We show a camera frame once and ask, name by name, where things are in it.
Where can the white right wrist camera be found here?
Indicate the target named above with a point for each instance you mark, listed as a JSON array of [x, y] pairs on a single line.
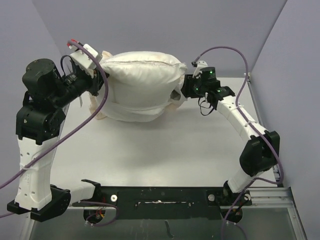
[[199, 65]]

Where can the white pillow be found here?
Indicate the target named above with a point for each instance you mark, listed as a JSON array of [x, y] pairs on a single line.
[[142, 82]]

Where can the aluminium table edge rail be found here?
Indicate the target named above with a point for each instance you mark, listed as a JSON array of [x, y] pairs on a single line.
[[278, 168]]

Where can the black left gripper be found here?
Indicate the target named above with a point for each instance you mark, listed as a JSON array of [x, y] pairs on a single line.
[[94, 82]]

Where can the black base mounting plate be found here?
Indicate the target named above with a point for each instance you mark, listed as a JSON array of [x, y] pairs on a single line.
[[170, 203]]

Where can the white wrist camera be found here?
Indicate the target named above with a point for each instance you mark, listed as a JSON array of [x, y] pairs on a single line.
[[82, 59], [199, 65]]

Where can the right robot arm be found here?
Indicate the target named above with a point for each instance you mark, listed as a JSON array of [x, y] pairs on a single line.
[[261, 148]]

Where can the grey pillowcase with cream ruffle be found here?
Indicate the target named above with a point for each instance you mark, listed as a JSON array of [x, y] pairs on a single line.
[[140, 110]]

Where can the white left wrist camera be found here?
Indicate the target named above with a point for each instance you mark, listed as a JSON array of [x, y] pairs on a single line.
[[82, 59]]

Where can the aluminium front frame rail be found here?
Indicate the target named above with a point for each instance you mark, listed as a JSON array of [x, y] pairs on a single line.
[[272, 216]]

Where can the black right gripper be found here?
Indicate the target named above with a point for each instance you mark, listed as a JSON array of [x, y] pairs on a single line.
[[187, 90]]

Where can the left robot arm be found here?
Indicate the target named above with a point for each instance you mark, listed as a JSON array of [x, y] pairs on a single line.
[[38, 126]]

